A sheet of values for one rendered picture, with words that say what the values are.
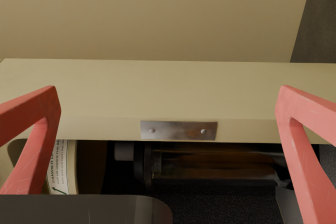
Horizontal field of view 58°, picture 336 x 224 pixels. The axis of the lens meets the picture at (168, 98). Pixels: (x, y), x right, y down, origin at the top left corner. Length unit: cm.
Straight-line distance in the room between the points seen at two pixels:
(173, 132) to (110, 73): 11
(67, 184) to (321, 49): 47
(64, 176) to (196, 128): 18
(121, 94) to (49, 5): 45
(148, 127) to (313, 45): 43
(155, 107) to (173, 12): 42
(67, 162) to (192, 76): 18
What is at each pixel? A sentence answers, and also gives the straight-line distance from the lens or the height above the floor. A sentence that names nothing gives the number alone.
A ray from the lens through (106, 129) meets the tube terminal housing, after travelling 29.
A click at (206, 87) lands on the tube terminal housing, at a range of 32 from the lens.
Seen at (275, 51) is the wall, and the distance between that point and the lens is 76.
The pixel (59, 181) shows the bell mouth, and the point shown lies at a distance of 40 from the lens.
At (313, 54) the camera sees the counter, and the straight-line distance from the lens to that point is 64.
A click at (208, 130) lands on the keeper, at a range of 29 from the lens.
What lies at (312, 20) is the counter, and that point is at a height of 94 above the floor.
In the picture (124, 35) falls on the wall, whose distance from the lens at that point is 71.
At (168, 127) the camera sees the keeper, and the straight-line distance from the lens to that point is 28.
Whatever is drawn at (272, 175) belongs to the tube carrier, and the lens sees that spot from 43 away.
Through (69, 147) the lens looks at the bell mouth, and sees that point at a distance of 38.
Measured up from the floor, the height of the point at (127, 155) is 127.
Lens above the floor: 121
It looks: 1 degrees up
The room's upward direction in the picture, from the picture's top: 89 degrees counter-clockwise
